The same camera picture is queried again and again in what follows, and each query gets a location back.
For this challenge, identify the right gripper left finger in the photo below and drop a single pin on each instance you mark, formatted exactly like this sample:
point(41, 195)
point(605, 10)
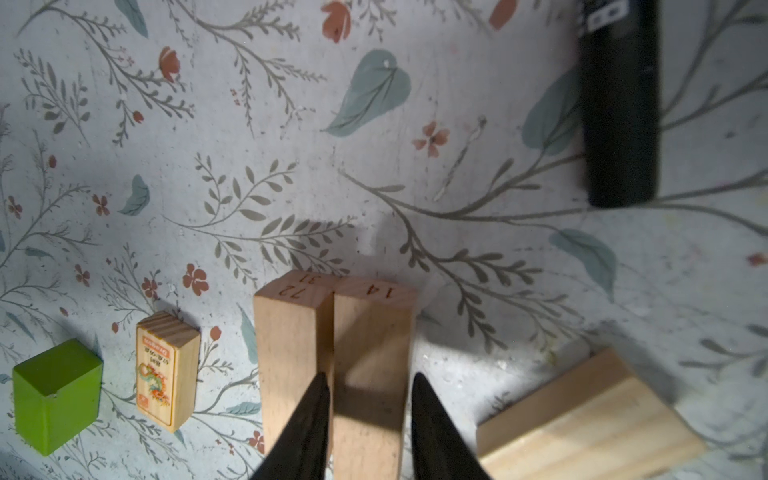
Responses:
point(300, 452)

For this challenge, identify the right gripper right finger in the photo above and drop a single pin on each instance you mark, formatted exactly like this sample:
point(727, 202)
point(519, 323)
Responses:
point(438, 449)

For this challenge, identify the light wood block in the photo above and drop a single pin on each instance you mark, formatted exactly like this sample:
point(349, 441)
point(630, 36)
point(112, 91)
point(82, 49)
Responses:
point(598, 420)

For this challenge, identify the printed dragon wood block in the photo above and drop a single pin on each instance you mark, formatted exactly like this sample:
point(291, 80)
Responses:
point(167, 355)

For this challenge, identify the green block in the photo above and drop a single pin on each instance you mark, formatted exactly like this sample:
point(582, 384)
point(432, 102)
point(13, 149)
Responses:
point(56, 395)

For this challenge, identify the black marker pen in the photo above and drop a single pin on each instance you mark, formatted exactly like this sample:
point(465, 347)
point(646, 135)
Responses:
point(619, 82)

